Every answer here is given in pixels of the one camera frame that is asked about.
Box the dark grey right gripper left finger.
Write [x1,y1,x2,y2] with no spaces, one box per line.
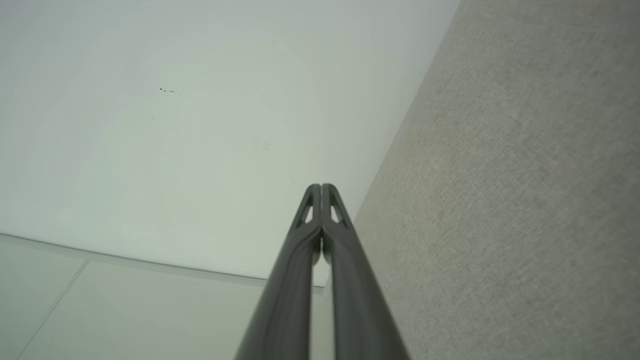
[234,183,323,360]

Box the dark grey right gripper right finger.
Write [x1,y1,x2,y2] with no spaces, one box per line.
[321,183,411,360]

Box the grey fabric sofa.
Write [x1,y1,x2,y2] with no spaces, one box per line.
[352,0,640,360]

